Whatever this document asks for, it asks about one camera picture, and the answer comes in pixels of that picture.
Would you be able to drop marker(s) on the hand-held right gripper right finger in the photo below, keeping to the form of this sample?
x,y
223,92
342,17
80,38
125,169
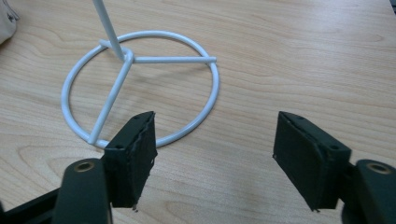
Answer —
x,y
308,161

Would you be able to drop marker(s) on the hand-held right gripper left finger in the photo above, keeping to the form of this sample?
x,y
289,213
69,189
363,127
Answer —
x,y
130,161

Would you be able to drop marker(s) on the beige cloth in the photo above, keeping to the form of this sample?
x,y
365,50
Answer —
x,y
6,21

